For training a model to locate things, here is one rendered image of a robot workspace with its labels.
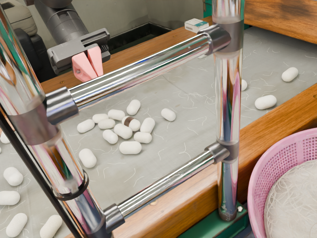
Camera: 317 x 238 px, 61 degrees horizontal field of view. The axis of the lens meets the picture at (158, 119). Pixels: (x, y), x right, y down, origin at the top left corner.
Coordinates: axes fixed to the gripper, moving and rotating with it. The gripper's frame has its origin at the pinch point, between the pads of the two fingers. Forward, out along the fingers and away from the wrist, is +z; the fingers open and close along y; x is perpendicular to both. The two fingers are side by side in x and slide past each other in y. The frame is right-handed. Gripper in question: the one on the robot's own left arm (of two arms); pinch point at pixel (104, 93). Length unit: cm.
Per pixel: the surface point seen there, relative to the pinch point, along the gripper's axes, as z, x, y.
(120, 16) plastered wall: -122, 179, 89
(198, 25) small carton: -10.6, 14.0, 33.3
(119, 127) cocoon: 5.6, 2.7, -0.1
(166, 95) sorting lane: 3.3, 7.6, 12.6
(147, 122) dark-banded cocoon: 7.4, 1.2, 4.2
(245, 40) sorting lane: -1.1, 11.9, 41.2
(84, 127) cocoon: 1.8, 6.6, -4.9
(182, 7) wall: -85, 138, 123
